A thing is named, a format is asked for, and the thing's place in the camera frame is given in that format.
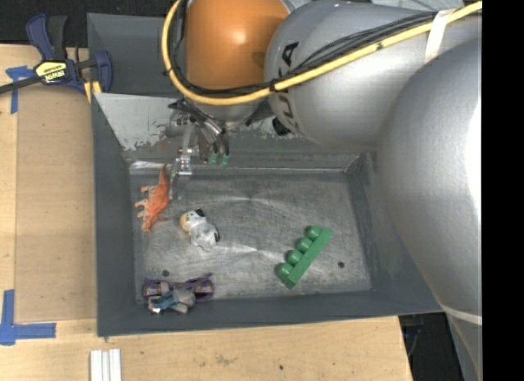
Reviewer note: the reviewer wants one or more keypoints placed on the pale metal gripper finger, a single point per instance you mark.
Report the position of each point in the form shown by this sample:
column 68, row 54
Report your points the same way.
column 181, row 167

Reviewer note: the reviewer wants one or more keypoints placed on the orange toy dinosaur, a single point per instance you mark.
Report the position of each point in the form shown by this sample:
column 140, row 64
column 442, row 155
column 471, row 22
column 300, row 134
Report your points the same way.
column 157, row 201

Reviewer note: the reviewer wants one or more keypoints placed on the white and black toy animal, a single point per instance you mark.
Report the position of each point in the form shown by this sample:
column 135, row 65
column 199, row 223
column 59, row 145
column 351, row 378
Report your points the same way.
column 200, row 229

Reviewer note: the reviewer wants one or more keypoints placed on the grey metal bin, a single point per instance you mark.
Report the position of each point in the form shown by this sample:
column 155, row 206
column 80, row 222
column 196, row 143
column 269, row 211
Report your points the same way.
column 262, row 215

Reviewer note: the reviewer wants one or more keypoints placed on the grey and blue crumpled packet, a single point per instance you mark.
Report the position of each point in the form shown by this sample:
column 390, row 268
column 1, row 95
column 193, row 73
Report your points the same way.
column 174, row 300

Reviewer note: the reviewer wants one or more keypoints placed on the pale wood board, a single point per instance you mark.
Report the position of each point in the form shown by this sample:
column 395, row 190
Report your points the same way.
column 53, row 207

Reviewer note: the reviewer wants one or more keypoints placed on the green studded toy block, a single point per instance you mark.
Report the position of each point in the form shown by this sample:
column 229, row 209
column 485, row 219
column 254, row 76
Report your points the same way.
column 305, row 258

